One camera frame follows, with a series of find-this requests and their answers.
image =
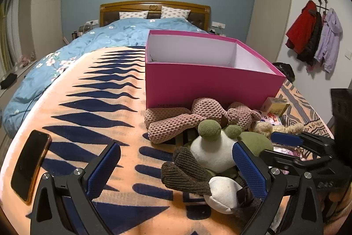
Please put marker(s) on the colourful printed card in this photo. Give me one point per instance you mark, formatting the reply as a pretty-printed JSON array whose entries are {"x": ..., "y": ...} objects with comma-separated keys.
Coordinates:
[{"x": 272, "y": 118}]

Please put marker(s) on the blue floral duvet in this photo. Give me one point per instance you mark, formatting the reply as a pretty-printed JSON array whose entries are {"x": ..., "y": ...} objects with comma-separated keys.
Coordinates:
[{"x": 82, "y": 45}]

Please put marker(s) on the black coat hook rack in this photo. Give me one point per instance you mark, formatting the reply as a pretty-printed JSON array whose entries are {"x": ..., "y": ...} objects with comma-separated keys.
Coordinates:
[{"x": 320, "y": 3}]

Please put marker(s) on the red jacket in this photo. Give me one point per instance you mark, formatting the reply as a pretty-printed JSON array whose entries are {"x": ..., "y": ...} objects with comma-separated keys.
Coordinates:
[{"x": 301, "y": 28}]

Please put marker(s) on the black cloth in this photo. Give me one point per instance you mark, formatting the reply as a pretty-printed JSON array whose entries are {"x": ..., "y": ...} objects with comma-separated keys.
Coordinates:
[{"x": 8, "y": 80}]

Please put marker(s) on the black jacket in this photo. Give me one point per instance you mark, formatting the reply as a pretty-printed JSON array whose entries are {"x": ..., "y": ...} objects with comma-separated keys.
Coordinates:
[{"x": 312, "y": 45}]

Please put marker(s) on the purple jacket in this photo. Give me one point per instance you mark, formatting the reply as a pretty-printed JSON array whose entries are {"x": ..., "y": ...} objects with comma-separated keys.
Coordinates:
[{"x": 328, "y": 42}]

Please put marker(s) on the spotted white pillow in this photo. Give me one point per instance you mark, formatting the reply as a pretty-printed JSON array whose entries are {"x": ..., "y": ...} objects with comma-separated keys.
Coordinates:
[
  {"x": 174, "y": 12},
  {"x": 133, "y": 14}
]

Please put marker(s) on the pink knitted plush toy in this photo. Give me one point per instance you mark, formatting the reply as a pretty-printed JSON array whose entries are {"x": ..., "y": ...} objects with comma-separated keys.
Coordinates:
[{"x": 176, "y": 125}]

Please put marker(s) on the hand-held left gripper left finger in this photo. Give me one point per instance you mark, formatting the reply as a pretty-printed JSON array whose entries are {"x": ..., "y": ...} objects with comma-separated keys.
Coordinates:
[{"x": 103, "y": 171}]

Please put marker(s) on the pink cardboard box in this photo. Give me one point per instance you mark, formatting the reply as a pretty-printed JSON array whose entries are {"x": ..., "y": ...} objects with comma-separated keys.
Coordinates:
[{"x": 209, "y": 83}]

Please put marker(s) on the small yellow box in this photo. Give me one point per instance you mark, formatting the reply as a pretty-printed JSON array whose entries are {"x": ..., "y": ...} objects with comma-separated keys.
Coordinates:
[{"x": 275, "y": 107}]

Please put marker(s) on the green frog plush toy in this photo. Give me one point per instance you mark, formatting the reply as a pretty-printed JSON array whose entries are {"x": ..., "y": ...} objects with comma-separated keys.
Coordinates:
[{"x": 211, "y": 149}]

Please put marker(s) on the dark clothes pile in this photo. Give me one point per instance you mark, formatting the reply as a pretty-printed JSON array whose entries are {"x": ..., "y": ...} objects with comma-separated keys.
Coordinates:
[{"x": 284, "y": 71}]

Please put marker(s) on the wooden bed headboard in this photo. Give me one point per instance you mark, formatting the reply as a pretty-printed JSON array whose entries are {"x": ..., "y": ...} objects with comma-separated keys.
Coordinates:
[{"x": 132, "y": 5}]

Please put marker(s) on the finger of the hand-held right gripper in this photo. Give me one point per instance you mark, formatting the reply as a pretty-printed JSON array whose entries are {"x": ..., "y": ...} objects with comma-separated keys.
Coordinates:
[
  {"x": 277, "y": 159},
  {"x": 286, "y": 139}
]

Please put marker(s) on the grey curtain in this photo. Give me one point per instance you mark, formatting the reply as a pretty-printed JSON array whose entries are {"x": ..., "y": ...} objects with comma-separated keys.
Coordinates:
[{"x": 7, "y": 36}]

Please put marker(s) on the orange patterned blanket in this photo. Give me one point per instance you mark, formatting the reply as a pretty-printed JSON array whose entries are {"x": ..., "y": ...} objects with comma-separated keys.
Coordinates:
[{"x": 115, "y": 125}]

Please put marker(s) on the white wall socket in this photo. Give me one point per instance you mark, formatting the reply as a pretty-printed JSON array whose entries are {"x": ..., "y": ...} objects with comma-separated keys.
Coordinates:
[
  {"x": 218, "y": 25},
  {"x": 91, "y": 22}
]

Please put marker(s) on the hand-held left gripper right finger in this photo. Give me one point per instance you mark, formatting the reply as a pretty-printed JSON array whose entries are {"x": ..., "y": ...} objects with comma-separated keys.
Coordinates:
[{"x": 249, "y": 169}]

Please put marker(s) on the tan teddy bear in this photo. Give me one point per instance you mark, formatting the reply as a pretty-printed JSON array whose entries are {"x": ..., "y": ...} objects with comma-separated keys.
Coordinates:
[{"x": 264, "y": 127}]

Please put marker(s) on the black smartphone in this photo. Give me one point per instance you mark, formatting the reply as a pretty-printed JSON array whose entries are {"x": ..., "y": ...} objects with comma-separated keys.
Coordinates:
[{"x": 30, "y": 163}]

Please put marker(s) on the brown knitted plush toy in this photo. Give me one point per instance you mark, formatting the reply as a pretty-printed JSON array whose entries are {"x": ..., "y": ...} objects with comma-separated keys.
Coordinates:
[{"x": 187, "y": 169}]

